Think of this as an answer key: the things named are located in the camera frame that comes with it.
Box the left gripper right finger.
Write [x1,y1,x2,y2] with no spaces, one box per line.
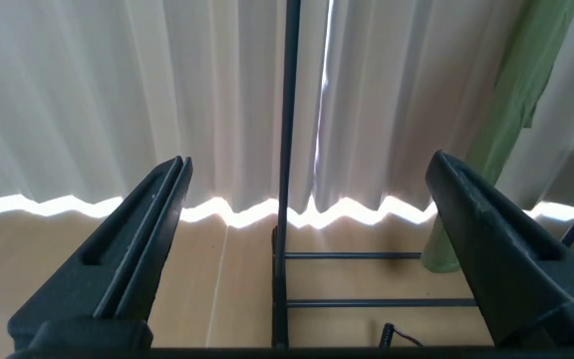
[425,151,574,347]

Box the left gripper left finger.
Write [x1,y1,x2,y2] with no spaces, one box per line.
[7,156,193,349]

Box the green garment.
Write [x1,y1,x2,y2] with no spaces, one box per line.
[420,0,574,274]

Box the black clothes rack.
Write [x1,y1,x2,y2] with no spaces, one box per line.
[270,0,574,349]

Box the beige curtain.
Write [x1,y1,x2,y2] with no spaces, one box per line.
[0,0,574,215]

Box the black cable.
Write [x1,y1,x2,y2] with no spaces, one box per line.
[378,322,426,349]

